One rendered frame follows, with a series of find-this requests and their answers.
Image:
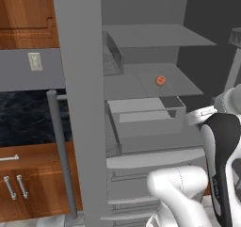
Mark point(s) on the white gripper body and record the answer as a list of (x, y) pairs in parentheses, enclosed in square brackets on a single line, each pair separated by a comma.
[(197, 115)]

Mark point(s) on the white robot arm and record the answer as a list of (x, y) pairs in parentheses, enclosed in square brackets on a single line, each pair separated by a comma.
[(175, 186)]

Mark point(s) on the grey fridge shelf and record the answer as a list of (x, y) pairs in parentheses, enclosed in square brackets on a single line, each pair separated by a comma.
[(183, 86), (150, 36)]

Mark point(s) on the orange peach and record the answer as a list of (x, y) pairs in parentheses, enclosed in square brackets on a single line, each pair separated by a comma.
[(160, 80)]

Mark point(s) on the clear fridge drawer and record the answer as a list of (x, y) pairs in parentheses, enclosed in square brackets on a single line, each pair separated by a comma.
[(141, 127)]

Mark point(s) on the clear fridge door bin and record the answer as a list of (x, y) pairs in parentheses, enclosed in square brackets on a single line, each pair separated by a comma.
[(113, 58)]

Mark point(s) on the grey fridge door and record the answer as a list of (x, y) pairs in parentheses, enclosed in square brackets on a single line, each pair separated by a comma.
[(81, 80)]

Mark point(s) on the grey fridge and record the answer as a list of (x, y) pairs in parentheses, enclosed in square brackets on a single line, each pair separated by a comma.
[(141, 4)]

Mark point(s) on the grey freezer drawer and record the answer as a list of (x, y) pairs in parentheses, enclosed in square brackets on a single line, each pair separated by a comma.
[(131, 186)]

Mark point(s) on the wooden drawer front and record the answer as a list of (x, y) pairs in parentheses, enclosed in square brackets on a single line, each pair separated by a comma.
[(37, 157)]

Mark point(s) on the wooden cupboard door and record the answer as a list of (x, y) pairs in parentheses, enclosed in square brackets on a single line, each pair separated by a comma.
[(47, 193), (3, 205)]

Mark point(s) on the white wall socket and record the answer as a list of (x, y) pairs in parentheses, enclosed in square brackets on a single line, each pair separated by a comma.
[(35, 61)]

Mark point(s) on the wooden wall cupboard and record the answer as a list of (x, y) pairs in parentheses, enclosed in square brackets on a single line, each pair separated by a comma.
[(25, 14)]

